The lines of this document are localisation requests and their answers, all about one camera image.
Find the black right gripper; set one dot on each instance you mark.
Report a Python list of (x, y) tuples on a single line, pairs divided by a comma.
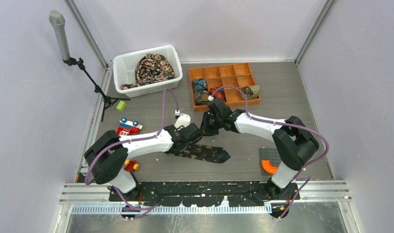
[(205, 127)]

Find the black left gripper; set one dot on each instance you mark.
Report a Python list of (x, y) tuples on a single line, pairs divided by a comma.
[(179, 128)]

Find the black gold floral tie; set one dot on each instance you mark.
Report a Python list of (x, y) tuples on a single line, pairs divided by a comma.
[(205, 153)]

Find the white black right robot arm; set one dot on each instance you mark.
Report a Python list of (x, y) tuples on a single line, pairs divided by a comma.
[(294, 142)]

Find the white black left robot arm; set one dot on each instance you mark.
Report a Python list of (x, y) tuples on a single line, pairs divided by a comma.
[(106, 157)]

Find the pile of floral ties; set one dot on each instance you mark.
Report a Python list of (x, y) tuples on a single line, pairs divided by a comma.
[(152, 68)]

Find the navy floral rolled tie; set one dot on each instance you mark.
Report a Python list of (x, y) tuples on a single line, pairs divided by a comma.
[(201, 97)]

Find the orange navy striped rolled tie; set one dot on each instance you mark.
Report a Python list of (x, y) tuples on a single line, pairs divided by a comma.
[(217, 94)]

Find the teal navy rolled tie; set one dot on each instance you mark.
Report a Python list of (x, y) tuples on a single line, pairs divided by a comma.
[(199, 84)]

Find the orange wooden divided tray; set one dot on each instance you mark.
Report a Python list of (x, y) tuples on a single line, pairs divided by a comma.
[(223, 76)]

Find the green patterned rolled tie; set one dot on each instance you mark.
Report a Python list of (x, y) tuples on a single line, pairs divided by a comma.
[(251, 91)]

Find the red white toy block truck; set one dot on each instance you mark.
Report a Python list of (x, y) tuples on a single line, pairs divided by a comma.
[(127, 127)]

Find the small red toy car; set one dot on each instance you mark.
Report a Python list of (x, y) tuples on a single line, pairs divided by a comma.
[(131, 165)]

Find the green toy block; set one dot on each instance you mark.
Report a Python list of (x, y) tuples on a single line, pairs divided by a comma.
[(121, 105)]

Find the grey studded baseplate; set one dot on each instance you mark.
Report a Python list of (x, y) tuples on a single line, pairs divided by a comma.
[(269, 153)]

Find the orange curved toy piece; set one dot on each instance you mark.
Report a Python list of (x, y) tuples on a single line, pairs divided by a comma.
[(268, 167)]

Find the white plastic basket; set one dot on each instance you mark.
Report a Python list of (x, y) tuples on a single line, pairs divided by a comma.
[(124, 71)]

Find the black microphone tripod stand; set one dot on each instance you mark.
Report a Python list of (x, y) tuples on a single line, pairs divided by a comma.
[(108, 101)]

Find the grey microphone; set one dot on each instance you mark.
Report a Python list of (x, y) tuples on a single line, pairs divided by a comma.
[(57, 21)]

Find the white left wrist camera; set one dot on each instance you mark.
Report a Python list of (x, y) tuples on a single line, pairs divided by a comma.
[(182, 120)]

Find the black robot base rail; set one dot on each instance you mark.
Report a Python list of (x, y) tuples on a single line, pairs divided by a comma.
[(208, 194)]

